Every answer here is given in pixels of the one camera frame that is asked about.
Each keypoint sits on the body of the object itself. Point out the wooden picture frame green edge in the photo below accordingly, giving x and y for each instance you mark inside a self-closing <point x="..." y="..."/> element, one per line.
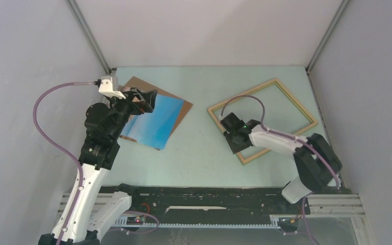
<point x="270" y="101"/>

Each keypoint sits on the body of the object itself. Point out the brown cardboard backing board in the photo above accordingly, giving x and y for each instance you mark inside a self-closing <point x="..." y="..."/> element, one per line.
<point x="145" y="86"/>

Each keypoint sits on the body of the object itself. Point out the aluminium corner post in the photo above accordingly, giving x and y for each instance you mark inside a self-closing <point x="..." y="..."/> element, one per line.
<point x="87" y="32"/>
<point x="344" y="4"/>

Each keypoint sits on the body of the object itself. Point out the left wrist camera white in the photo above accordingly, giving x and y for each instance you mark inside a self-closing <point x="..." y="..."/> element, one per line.
<point x="109" y="87"/>

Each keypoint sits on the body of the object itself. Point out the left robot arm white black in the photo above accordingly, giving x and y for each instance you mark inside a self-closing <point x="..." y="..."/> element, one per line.
<point x="104" y="124"/>

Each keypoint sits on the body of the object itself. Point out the right aluminium corner post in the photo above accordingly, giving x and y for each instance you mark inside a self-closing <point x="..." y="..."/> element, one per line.
<point x="344" y="4"/>

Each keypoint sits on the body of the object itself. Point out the left aluminium corner post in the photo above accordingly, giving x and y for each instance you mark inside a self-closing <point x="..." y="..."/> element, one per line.
<point x="87" y="32"/>

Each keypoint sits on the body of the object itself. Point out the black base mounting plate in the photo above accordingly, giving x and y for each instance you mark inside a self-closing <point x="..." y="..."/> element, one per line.
<point x="217" y="206"/>

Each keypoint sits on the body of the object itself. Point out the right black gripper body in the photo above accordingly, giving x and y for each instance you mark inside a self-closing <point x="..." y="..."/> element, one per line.
<point x="235" y="146"/>

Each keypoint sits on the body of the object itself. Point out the aluminium rail base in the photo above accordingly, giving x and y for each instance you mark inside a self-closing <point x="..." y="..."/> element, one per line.
<point x="320" y="205"/>

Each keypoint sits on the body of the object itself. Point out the blue sea photo print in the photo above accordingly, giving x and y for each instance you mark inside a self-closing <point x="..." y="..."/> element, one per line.
<point x="154" y="129"/>

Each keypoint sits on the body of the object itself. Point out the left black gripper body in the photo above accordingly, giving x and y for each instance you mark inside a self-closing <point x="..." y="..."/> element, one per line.
<point x="126" y="107"/>

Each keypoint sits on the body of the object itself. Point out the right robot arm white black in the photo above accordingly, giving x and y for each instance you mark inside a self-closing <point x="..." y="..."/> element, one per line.
<point x="317" y="164"/>

